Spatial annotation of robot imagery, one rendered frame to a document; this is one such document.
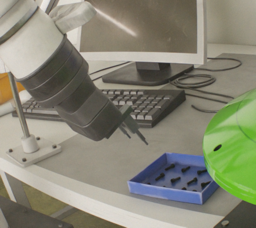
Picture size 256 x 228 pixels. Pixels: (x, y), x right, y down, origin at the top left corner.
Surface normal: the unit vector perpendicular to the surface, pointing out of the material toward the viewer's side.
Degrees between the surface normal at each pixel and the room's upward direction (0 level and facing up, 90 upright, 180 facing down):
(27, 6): 77
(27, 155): 0
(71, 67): 81
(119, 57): 69
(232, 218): 0
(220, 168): 25
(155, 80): 0
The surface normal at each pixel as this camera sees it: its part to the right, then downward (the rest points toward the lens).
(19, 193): 0.70, 0.07
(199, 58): -0.71, 0.00
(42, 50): 0.49, 0.21
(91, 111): 0.33, -0.10
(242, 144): -0.55, -0.76
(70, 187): -0.20, -0.93
